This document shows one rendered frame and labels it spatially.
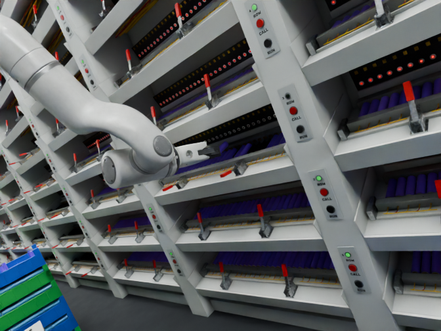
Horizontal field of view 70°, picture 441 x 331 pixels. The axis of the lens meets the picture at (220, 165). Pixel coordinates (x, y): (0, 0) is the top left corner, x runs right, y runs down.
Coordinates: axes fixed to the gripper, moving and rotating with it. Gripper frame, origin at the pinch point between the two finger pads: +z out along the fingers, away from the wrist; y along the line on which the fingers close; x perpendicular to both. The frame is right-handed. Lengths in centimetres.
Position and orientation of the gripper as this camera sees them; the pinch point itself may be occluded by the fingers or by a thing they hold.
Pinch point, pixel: (211, 152)
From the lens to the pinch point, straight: 89.8
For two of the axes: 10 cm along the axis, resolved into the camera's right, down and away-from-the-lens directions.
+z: 6.7, -1.5, 7.2
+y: -7.0, 2.0, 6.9
